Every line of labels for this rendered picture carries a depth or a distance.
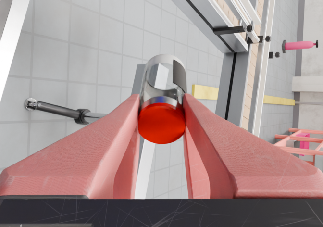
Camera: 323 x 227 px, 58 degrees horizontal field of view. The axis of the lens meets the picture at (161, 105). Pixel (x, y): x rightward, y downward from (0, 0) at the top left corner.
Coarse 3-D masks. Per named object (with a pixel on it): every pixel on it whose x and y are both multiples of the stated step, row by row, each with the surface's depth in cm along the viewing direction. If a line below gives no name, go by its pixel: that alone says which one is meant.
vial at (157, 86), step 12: (156, 60) 14; (168, 60) 14; (144, 72) 15; (156, 72) 13; (168, 72) 13; (144, 84) 13; (156, 84) 13; (168, 84) 13; (144, 96) 13; (156, 96) 12; (168, 96) 12; (180, 96) 13; (180, 108) 12
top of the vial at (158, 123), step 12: (144, 108) 12; (156, 108) 11; (168, 108) 11; (144, 120) 12; (156, 120) 12; (168, 120) 12; (180, 120) 12; (144, 132) 12; (156, 132) 12; (168, 132) 12; (180, 132) 12
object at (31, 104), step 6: (30, 102) 133; (36, 102) 135; (42, 102) 131; (30, 108) 133; (36, 108) 129; (42, 108) 130; (48, 108) 131; (54, 108) 133; (60, 108) 134; (66, 108) 137; (60, 114) 136; (66, 114) 136; (72, 114) 138; (78, 114) 140; (78, 120) 141
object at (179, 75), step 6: (174, 60) 14; (174, 66) 14; (180, 66) 14; (174, 72) 14; (180, 72) 14; (174, 78) 13; (180, 78) 13; (180, 84) 13; (186, 84) 14; (186, 90) 14
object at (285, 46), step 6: (288, 42) 516; (294, 42) 510; (300, 42) 503; (306, 42) 497; (312, 42) 494; (282, 48) 517; (288, 48) 515; (294, 48) 510; (300, 48) 505; (306, 48) 501
